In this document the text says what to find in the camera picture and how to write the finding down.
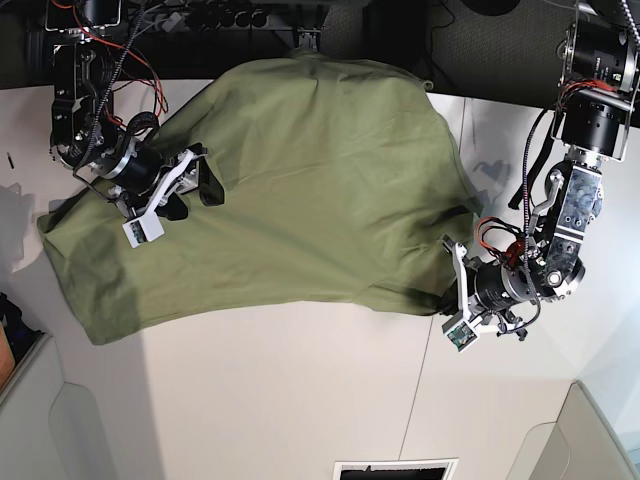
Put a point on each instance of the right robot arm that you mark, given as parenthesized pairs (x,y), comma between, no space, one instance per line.
(86,132)

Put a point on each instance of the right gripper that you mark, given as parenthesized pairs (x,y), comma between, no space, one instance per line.
(139,172)

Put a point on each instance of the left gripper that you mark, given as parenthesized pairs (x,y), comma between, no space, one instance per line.
(484,293)

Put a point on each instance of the metal table leg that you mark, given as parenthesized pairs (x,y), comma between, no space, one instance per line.
(307,38)

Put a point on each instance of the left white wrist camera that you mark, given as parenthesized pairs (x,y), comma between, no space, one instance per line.
(459,333)

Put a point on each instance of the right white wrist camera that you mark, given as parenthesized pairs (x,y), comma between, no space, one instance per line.
(143,229)

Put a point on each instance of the black multi-socket power strip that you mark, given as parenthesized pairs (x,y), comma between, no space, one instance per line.
(204,18)

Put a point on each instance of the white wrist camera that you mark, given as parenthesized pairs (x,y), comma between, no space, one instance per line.
(143,229)
(459,333)

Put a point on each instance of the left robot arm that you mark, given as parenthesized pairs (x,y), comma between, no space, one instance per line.
(561,192)

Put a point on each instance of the green t-shirt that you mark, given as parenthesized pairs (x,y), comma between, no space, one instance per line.
(340,178)

